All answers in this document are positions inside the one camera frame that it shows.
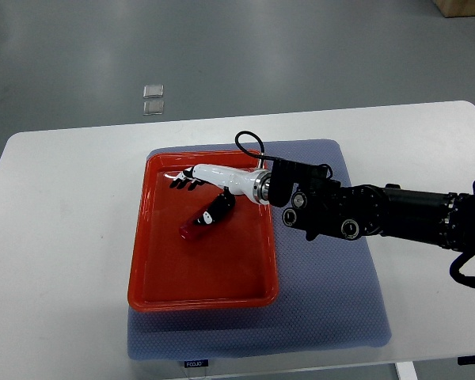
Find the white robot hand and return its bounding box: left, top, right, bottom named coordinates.
left=169, top=164, right=270, bottom=226

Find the red pepper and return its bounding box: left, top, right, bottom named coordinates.
left=179, top=216, right=214, bottom=241

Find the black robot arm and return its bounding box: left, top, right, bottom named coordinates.
left=170, top=158, right=475, bottom=289

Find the red plastic tray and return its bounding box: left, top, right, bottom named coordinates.
left=127, top=150, right=279, bottom=313

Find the upper floor metal plate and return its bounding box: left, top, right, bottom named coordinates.
left=142, top=84, right=164, bottom=99

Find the blue mesh mat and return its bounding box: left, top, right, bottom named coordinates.
left=127, top=144, right=391, bottom=361

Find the black mat label tag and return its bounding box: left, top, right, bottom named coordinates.
left=184, top=359, right=209, bottom=368

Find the white table leg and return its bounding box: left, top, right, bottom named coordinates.
left=395, top=361, right=418, bottom=380

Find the cardboard box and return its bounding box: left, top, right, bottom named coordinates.
left=432, top=0, right=475, bottom=17

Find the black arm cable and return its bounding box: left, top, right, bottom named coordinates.
left=234, top=131, right=282, bottom=171

